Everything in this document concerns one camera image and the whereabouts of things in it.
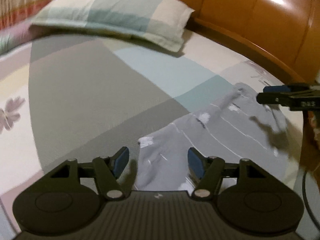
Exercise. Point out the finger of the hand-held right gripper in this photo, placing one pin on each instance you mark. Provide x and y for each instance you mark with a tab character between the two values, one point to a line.
272	98
277	89

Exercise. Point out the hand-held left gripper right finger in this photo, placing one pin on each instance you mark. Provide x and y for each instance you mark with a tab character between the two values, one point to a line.
195	163

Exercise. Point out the purple floral quilt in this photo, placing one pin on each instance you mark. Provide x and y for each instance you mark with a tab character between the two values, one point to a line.
12	40

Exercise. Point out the patterned beige red curtain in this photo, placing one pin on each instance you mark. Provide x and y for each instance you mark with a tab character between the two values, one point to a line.
25	2

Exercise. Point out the checked pillow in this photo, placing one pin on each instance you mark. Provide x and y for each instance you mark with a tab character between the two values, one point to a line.
112	12

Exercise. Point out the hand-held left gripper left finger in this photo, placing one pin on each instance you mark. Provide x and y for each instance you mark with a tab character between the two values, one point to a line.
121	161

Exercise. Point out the grey printed pants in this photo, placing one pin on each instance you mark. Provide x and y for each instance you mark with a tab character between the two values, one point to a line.
225	135

